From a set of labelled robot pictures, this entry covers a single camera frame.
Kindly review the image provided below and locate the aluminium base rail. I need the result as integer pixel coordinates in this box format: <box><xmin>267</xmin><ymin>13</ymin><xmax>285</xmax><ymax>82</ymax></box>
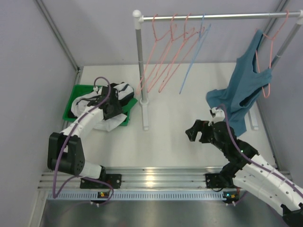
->
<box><xmin>38</xmin><ymin>167</ymin><xmax>221</xmax><ymax>191</ymax></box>

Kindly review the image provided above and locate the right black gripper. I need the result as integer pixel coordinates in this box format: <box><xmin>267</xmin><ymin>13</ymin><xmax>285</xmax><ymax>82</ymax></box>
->
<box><xmin>186</xmin><ymin>120</ymin><xmax>227</xmax><ymax>152</ymax></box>

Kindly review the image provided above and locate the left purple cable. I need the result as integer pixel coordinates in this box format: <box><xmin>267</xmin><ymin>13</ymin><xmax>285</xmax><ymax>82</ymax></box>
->
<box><xmin>52</xmin><ymin>76</ymin><xmax>116</xmax><ymax>209</ymax></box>

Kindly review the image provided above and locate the teal tank top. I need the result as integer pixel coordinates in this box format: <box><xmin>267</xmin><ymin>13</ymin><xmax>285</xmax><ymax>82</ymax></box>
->
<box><xmin>206</xmin><ymin>30</ymin><xmax>272</xmax><ymax>137</ymax></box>

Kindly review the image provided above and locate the green plastic bin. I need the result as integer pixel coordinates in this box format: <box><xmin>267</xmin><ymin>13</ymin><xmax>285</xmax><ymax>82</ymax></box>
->
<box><xmin>62</xmin><ymin>84</ymin><xmax>131</xmax><ymax>127</ymax></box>

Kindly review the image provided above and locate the blue hanger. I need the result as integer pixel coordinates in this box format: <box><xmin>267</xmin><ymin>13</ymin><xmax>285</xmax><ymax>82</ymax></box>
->
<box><xmin>179</xmin><ymin>14</ymin><xmax>211</xmax><ymax>94</ymax></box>

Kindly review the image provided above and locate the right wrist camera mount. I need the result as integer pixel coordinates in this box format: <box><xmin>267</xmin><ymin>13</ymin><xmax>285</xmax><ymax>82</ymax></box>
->
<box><xmin>210</xmin><ymin>107</ymin><xmax>225</xmax><ymax>123</ymax></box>

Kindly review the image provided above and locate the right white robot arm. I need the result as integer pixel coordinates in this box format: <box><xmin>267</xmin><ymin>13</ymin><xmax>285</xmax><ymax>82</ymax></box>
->
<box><xmin>185</xmin><ymin>120</ymin><xmax>303</xmax><ymax>227</ymax></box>

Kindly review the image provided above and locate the white navy-trimmed tank top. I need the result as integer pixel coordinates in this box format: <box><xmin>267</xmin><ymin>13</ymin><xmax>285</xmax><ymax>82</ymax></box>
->
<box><xmin>63</xmin><ymin>82</ymin><xmax>137</xmax><ymax>131</ymax></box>

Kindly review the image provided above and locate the pink hanger holding teal top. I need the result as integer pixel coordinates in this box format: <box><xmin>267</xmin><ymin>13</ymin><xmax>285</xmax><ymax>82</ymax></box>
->
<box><xmin>262</xmin><ymin>9</ymin><xmax>289</xmax><ymax>98</ymax></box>

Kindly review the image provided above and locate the purple cable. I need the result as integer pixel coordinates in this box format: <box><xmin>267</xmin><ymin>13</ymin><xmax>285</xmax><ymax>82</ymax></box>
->
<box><xmin>217</xmin><ymin>104</ymin><xmax>303</xmax><ymax>197</ymax></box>
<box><xmin>52</xmin><ymin>76</ymin><xmax>116</xmax><ymax>209</ymax></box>

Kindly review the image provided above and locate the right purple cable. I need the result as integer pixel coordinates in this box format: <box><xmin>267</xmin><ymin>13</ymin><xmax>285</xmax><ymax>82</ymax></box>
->
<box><xmin>217</xmin><ymin>104</ymin><xmax>303</xmax><ymax>197</ymax></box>

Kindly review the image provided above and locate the perforated cable tray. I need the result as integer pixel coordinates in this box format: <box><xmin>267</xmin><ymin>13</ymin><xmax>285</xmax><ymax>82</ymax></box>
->
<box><xmin>57</xmin><ymin>191</ymin><xmax>239</xmax><ymax>201</ymax></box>

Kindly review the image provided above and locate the silver clothes rack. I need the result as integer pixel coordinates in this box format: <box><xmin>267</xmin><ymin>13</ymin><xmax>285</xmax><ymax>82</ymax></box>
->
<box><xmin>133</xmin><ymin>10</ymin><xmax>303</xmax><ymax>131</ymax></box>

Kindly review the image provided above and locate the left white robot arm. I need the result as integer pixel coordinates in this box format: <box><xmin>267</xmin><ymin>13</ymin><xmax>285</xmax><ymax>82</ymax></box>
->
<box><xmin>47</xmin><ymin>86</ymin><xmax>126</xmax><ymax>188</ymax></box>

